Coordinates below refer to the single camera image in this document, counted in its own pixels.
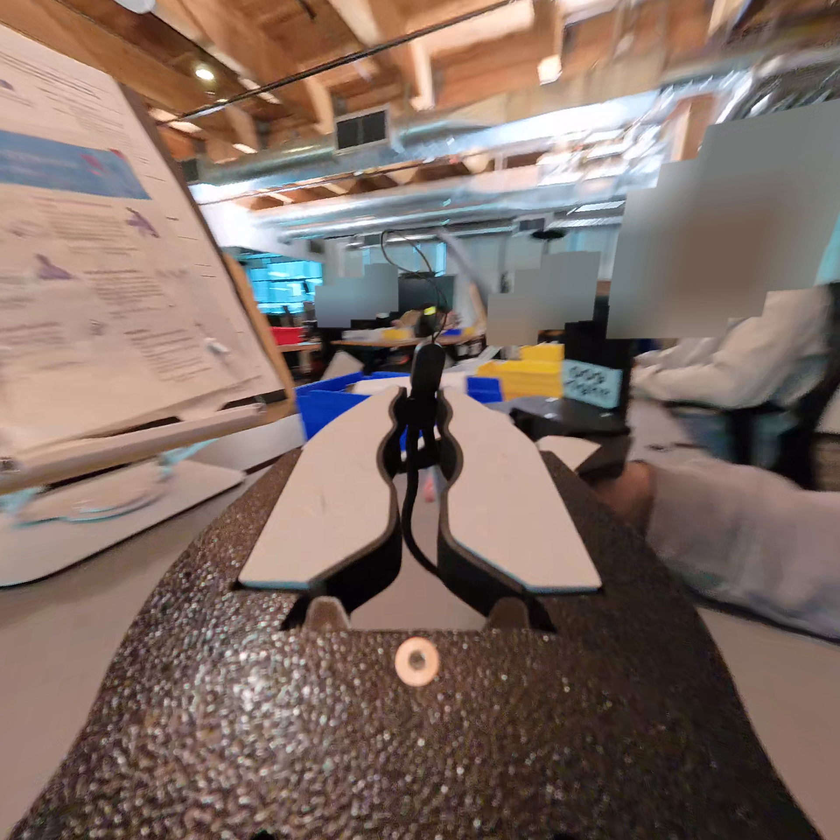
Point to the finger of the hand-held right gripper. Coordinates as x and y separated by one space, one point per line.
571 451

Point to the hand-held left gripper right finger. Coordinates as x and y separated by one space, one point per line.
512 518

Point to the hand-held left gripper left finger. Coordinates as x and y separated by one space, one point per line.
328 512

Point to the blue storage bin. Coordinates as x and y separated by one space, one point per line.
328 407

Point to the person's right forearm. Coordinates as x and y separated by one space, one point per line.
741 544

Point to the grey desk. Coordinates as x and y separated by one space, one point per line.
754 689

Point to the black box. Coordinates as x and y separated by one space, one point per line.
558 417

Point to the teal printed card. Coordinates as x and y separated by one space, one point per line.
592 384

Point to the yellow plastic bin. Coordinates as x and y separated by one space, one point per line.
525 377

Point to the small blue bin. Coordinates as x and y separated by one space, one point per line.
484 389

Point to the red bin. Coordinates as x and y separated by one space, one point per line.
287 335

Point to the wooden document stand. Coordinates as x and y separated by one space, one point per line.
262 341

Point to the ceiling air vent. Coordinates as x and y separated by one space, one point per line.
361 131

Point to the round ceiling light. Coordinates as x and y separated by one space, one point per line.
205 72

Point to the white ceiling device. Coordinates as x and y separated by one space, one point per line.
138 5

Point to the silver air duct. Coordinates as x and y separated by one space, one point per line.
459 184

